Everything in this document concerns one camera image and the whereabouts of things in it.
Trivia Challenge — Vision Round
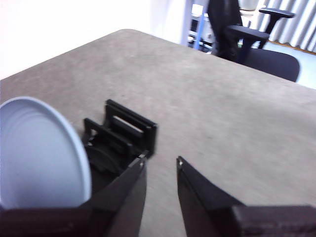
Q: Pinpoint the black plastic plate rack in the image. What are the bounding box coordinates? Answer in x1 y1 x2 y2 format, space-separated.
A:
81 98 158 196

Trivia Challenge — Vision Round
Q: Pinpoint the blue metal post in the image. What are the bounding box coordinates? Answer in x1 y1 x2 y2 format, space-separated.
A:
194 12 205 50

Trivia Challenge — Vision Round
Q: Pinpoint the light blue plate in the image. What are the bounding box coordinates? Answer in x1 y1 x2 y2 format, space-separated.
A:
0 96 92 210

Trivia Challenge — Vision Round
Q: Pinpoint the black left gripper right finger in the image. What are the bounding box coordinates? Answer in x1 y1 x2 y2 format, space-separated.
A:
176 155 316 237

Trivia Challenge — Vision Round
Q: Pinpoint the white pleated curtain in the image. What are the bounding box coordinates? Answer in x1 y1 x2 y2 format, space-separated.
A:
256 0 316 52

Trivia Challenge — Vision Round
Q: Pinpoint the black office chair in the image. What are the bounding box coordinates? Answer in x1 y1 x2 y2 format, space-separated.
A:
207 0 301 82

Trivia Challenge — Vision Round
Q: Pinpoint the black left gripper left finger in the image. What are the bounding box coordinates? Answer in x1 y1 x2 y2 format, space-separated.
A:
0 150 150 237

